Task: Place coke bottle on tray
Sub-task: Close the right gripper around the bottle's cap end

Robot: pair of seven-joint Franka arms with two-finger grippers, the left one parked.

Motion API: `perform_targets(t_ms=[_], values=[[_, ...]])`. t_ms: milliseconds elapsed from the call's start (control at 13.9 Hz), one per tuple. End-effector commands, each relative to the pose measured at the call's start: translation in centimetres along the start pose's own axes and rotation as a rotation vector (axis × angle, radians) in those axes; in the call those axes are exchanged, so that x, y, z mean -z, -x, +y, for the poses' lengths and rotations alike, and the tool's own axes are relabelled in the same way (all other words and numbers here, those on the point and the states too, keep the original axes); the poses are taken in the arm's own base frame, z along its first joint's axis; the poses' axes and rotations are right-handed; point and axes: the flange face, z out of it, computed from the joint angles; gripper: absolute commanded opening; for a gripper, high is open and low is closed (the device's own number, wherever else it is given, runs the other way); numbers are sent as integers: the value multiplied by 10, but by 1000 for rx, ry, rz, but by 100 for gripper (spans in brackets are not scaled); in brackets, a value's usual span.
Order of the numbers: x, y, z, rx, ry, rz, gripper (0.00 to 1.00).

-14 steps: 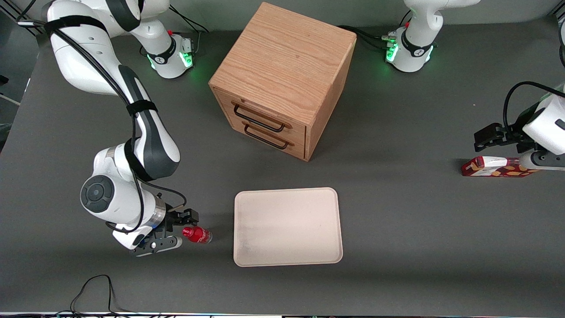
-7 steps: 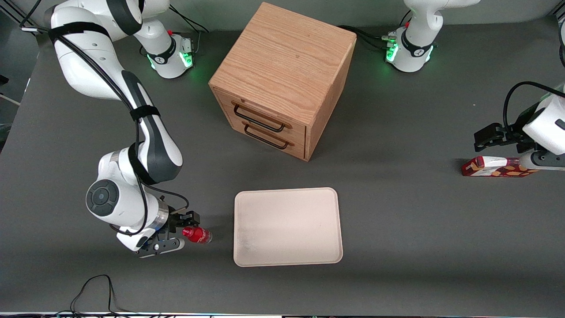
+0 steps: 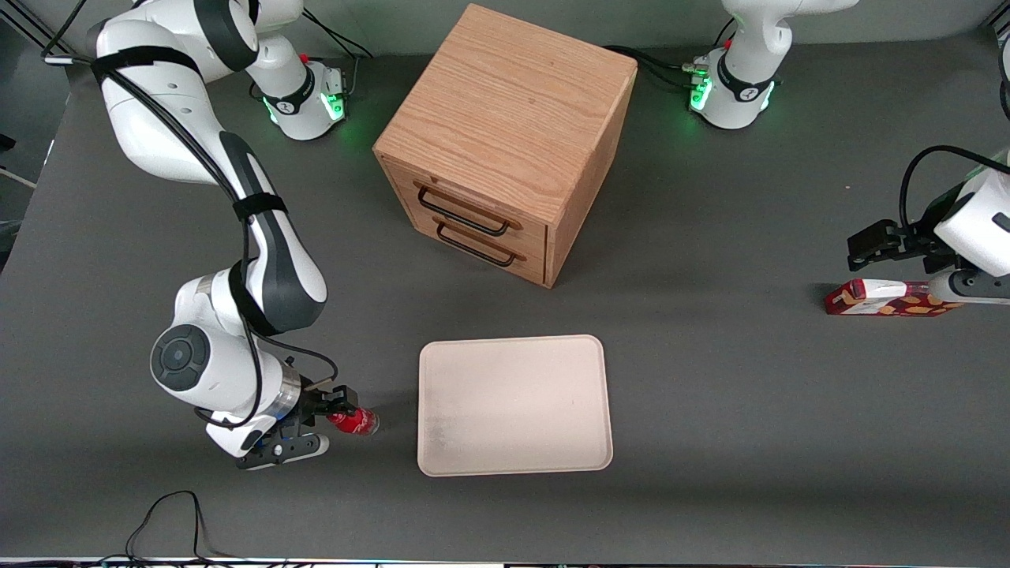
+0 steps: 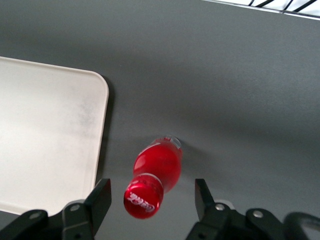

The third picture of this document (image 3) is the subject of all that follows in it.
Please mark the beige rectangular tray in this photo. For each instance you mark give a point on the beige rectangular tray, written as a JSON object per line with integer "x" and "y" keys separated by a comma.
{"x": 513, "y": 406}

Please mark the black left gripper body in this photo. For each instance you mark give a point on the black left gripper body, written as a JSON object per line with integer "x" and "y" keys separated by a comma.
{"x": 923, "y": 237}

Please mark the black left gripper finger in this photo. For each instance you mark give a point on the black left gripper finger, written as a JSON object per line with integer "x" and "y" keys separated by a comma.
{"x": 876, "y": 237}
{"x": 868, "y": 260}

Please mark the dark metal frame rail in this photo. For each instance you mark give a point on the dark metal frame rail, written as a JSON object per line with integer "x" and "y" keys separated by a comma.
{"x": 35, "y": 24}

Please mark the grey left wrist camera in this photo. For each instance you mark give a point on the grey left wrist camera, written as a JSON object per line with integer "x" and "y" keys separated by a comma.
{"x": 978, "y": 288}

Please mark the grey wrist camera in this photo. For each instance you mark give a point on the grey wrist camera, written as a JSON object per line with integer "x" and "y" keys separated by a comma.
{"x": 978, "y": 288}
{"x": 288, "y": 451}

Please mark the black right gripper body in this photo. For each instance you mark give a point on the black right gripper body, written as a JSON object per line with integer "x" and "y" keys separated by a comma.
{"x": 313, "y": 407}

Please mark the red patterned snack box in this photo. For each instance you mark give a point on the red patterned snack box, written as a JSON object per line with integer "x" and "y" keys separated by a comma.
{"x": 876, "y": 300}

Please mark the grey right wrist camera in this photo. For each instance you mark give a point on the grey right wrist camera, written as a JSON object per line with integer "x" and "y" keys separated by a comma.
{"x": 288, "y": 451}

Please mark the wooden two-drawer cabinet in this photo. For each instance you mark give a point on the wooden two-drawer cabinet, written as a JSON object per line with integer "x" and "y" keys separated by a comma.
{"x": 513, "y": 102}

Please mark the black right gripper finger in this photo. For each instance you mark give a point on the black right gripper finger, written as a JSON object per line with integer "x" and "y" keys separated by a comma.
{"x": 346, "y": 396}
{"x": 322, "y": 420}

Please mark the coke bottle with red cap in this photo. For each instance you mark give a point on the coke bottle with red cap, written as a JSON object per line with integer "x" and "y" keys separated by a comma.
{"x": 360, "y": 423}

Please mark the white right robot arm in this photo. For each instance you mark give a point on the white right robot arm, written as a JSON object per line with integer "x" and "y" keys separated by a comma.
{"x": 158, "y": 118}

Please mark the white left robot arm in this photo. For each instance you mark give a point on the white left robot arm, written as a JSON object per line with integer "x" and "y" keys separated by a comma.
{"x": 746, "y": 47}

